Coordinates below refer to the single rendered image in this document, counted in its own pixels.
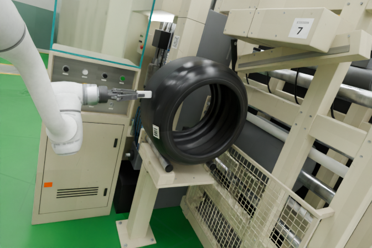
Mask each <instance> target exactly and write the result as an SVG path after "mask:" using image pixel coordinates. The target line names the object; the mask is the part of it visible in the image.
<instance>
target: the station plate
mask: <svg viewBox="0 0 372 248"><path fill-rule="evenodd" d="M313 21H314V18H295V20H294V22H293V25H292V28H291V31H290V33H289V36H288V37H293V38H303V39H306V38H307V35H308V33H309V31H310V28H311V26H312V23H313Z"/></svg>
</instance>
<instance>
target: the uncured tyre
mask: <svg viewBox="0 0 372 248"><path fill-rule="evenodd" d="M205 85H209V86H210V91H211V100H210V105H209V108H208V110H207V112H206V114H205V115H204V117H203V118H202V119H201V120H200V121H199V122H198V123H197V124H196V125H194V126H193V127H191V128H189V129H186V130H182V131H172V128H173V120H174V117H175V114H176V112H177V110H178V108H179V106H180V105H181V103H182V102H183V101H184V99H185V98H186V97H187V96H188V95H190V94H191V93H192V92H193V91H195V90H196V89H198V88H200V87H202V86H205ZM144 91H151V92H152V97H151V98H141V104H140V116H141V122H142V126H143V128H144V130H145V132H146V134H147V135H148V136H149V138H150V140H151V141H152V143H153V144H154V146H155V148H156V149H157V151H158V152H159V153H160V154H161V155H162V156H164V157H165V158H167V159H168V160H170V161H172V162H174V163H177V164H181V165H185V166H193V165H197V164H202V163H205V162H208V161H211V160H213V159H215V158H217V157H218V156H220V155H222V154H223V153H224V152H226V151H227V150H228V149H229V148H230V147H231V146H232V145H233V144H234V142H235V141H236V140H237V138H238V137H239V135H240V133H241V131H242V129H243V127H244V124H245V121H246V117H247V109H248V97H247V91H246V88H245V85H244V83H243V81H242V80H241V79H240V77H239V76H238V75H237V74H236V73H235V72H234V71H233V70H232V69H230V68H229V67H227V66H226V65H224V64H221V63H217V62H215V61H212V60H209V59H206V58H202V57H199V56H186V57H182V58H179V59H175V60H172V61H170V62H168V63H166V64H165V65H163V66H162V67H161V68H160V69H158V70H157V71H156V72H155V73H154V74H153V76H152V77H151V78H150V80H149V81H148V83H147V85H146V87H145V88H144ZM153 125H155V126H157V127H159V139H158V138H157V137H155V136H153Z"/></svg>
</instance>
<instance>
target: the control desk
mask: <svg viewBox="0 0 372 248"><path fill-rule="evenodd" d="M47 73H48V76H49V79H50V82H62V81H67V82H75V83H78V84H96V85H97V87H98V86H107V88H108V90H111V89H112V88H117V89H129V90H134V91H135V89H137V87H138V82H139V79H140V74H141V69H139V68H134V67H130V66H125V65H120V64H114V63H109V62H106V61H101V60H95V59H90V58H85V57H81V56H76V55H71V54H65V53H60V52H57V51H51V50H50V51H49V60H48V69H47ZM134 101H135V100H127V101H120V102H117V100H110V99H108V102H107V103H104V104H100V103H98V102H97V105H86V106H85V105H82V106H81V119H82V130H83V138H82V145H81V148H80V150H79V151H78V152H77V153H76V154H73V155H69V156H59V155H58V154H56V153H55V152H54V150H53V148H52V146H51V142H50V140H49V137H48V136H47V133H46V126H45V124H44V122H43V121H42V128H41V134H40V145H39V156H38V166H37V173H36V178H35V193H34V205H33V215H32V225H36V224H44V223H52V222H57V221H65V220H74V219H82V218H91V217H96V216H104V215H109V214H110V210H111V205H112V201H113V196H114V192H115V188H116V183H117V178H118V173H119V170H120V165H121V160H122V155H123V150H124V147H125V142H126V137H127V132H128V127H129V124H130V119H131V115H132V110H133V105H134ZM48 182H53V184H52V187H44V183H48Z"/></svg>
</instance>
